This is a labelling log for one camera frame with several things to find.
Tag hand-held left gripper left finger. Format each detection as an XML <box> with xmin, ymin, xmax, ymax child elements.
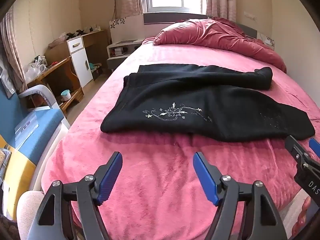
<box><xmin>30</xmin><ymin>151</ymin><xmax>123</xmax><ymax>240</ymax></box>

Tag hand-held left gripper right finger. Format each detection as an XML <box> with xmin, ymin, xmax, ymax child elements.
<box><xmin>192</xmin><ymin>151</ymin><xmax>290</xmax><ymax>240</ymax></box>

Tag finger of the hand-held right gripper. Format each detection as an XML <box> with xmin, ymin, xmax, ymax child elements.
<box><xmin>308</xmin><ymin>137</ymin><xmax>320</xmax><ymax>161</ymax></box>
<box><xmin>284</xmin><ymin>135</ymin><xmax>313</xmax><ymax>174</ymax></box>

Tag black embroidered pants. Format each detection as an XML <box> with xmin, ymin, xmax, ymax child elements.
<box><xmin>100</xmin><ymin>64</ymin><xmax>316</xmax><ymax>143</ymax></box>

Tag pink bed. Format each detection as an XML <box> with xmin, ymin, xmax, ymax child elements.
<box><xmin>41</xmin><ymin>37</ymin><xmax>320</xmax><ymax>240</ymax></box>

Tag blue and grey sofa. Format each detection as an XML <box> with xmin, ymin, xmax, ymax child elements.
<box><xmin>0</xmin><ymin>80</ymin><xmax>71</xmax><ymax>220</ymax></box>

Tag pink knit cloth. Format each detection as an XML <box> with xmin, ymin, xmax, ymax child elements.
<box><xmin>16</xmin><ymin>191</ymin><xmax>50</xmax><ymax>240</ymax></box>

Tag clear plastic folder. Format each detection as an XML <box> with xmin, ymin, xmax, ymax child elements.
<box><xmin>14</xmin><ymin>110</ymin><xmax>40</xmax><ymax>143</ymax></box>

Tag white cabinet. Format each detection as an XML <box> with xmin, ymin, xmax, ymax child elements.
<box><xmin>66</xmin><ymin>36</ymin><xmax>93</xmax><ymax>88</ymax></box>

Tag wooden desk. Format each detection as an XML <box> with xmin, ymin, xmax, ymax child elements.
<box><xmin>26</xmin><ymin>29</ymin><xmax>105</xmax><ymax>112</ymax></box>

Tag white and grey nightstand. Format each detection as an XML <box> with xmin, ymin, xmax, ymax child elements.
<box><xmin>107</xmin><ymin>39</ymin><xmax>145</xmax><ymax>70</ymax></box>

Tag white plastic bag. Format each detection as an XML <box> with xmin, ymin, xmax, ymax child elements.
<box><xmin>25</xmin><ymin>62</ymin><xmax>47</xmax><ymax>83</ymax></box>

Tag red duvet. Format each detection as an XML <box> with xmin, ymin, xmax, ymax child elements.
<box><xmin>153</xmin><ymin>17</ymin><xmax>287</xmax><ymax>73</ymax></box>

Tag white and grey headboard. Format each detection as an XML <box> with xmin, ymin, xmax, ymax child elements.
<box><xmin>109</xmin><ymin>13</ymin><xmax>275</xmax><ymax>52</ymax></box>

